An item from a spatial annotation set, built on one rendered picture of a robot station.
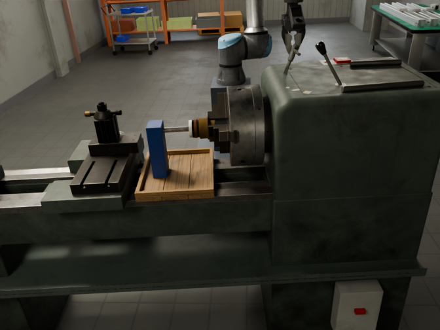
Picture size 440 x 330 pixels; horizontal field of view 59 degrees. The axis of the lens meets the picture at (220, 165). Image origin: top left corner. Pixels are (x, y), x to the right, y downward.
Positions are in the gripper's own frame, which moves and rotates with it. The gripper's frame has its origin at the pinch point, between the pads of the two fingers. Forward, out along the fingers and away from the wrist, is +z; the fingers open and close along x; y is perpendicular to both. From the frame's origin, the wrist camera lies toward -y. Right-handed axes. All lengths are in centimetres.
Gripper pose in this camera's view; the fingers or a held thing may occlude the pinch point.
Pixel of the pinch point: (292, 53)
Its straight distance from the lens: 162.0
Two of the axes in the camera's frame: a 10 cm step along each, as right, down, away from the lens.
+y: -0.2, -4.8, 8.8
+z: 0.5, 8.7, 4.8
